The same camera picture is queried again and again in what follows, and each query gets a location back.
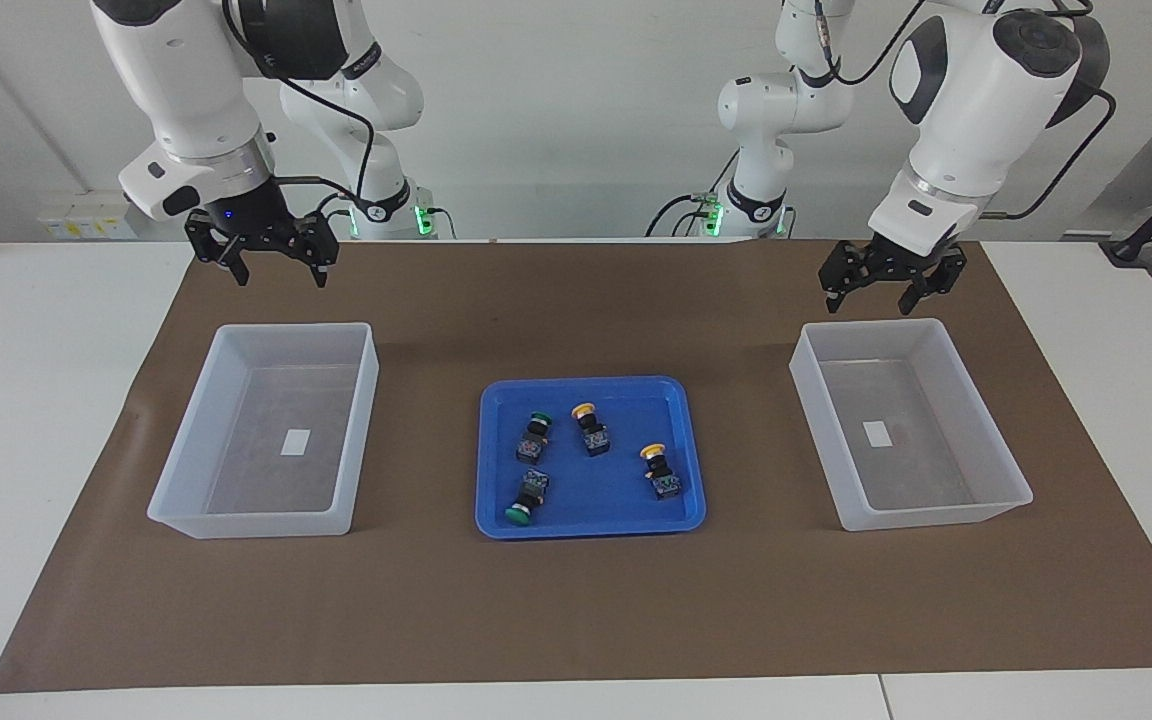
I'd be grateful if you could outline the black base cable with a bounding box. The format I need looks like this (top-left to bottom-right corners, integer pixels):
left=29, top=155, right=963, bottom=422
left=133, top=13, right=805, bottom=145
left=646, top=150, right=739, bottom=239
left=316, top=192, right=357, bottom=236

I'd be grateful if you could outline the brown paper table mat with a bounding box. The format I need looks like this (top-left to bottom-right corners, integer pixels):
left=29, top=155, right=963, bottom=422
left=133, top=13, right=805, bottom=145
left=0, top=238, right=1152, bottom=694

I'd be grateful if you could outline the white wall socket box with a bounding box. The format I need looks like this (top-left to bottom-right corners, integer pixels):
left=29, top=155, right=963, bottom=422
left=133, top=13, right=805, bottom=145
left=36, top=190, right=137, bottom=241

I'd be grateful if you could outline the blue plastic tray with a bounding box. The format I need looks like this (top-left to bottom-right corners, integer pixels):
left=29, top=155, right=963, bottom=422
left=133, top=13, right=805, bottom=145
left=474, top=375, right=708, bottom=541

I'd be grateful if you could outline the yellow push button switch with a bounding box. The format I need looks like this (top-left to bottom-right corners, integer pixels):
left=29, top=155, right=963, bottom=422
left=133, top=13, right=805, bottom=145
left=639, top=443, right=683, bottom=501
left=571, top=402, right=612, bottom=458

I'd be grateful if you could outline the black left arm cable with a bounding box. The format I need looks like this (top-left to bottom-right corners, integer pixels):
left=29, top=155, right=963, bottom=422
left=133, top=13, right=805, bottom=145
left=811, top=0, right=1117, bottom=221

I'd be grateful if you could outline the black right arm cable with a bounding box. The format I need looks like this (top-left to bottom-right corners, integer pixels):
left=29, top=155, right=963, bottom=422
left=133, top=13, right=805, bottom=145
left=221, top=0, right=377, bottom=216

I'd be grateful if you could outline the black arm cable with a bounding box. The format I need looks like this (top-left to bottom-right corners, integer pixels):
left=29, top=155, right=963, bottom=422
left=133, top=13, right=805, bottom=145
left=221, top=0, right=377, bottom=216
left=811, top=0, right=1117, bottom=221

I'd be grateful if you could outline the translucent white plastic box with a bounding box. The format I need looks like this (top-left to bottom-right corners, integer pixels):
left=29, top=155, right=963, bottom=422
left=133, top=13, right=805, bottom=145
left=146, top=321, right=380, bottom=541
left=788, top=318, right=1035, bottom=533

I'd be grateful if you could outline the green push button switch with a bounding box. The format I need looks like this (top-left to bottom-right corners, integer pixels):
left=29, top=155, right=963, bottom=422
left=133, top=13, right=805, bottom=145
left=515, top=409, right=554, bottom=465
left=504, top=468, right=551, bottom=527

